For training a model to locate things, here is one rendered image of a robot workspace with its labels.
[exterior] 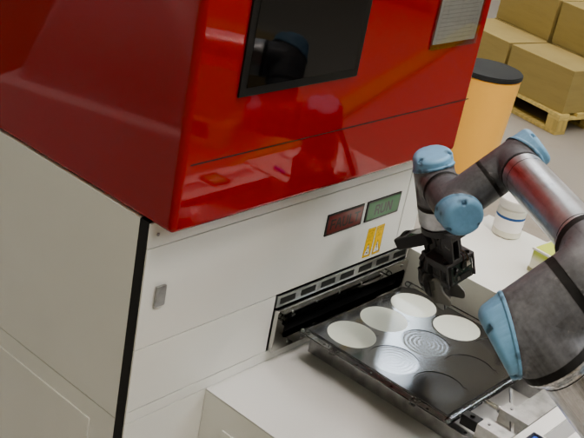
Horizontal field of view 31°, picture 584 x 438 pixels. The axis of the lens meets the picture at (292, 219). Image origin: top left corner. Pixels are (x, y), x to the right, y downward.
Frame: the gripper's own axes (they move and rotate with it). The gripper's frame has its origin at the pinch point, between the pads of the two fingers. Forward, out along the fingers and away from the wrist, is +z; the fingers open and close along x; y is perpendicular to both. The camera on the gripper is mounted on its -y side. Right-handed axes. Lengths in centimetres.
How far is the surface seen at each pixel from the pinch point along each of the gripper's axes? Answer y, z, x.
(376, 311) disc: -14.1, 6.3, -6.1
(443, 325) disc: -4.7, 10.8, 3.8
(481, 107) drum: -230, 120, 223
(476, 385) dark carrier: 14.8, 9.5, -5.3
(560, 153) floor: -246, 187, 297
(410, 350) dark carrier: 0.5, 6.6, -9.3
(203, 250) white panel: -8, -32, -44
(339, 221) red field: -17.3, -16.9, -9.6
